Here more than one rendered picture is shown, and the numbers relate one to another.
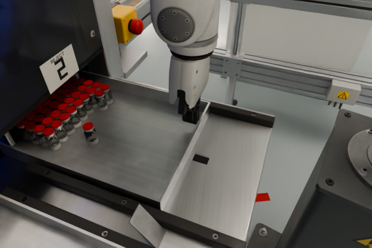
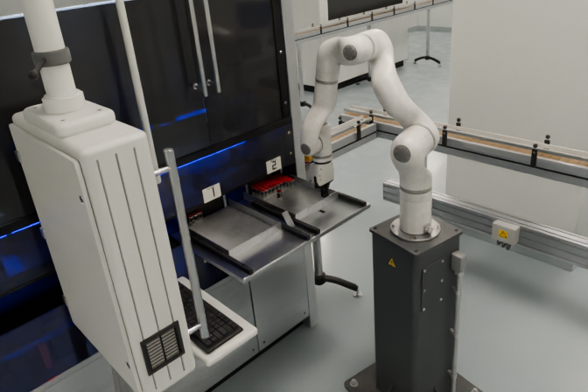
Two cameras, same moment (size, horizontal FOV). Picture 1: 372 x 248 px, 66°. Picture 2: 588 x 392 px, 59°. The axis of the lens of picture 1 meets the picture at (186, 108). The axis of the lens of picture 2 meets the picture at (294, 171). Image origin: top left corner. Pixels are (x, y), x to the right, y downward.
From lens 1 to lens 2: 172 cm
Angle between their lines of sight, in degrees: 28
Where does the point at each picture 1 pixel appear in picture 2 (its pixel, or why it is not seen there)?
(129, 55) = not seen: hidden behind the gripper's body
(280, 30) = (495, 179)
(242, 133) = (347, 206)
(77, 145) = (273, 199)
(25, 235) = (247, 219)
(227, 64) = not seen: hidden behind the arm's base
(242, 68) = not seen: hidden behind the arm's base
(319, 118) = (534, 280)
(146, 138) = (303, 201)
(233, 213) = (323, 226)
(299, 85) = (472, 223)
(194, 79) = (319, 172)
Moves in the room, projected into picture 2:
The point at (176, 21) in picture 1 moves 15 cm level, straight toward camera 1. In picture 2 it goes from (304, 148) to (290, 163)
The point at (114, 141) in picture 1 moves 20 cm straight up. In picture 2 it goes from (289, 200) to (284, 159)
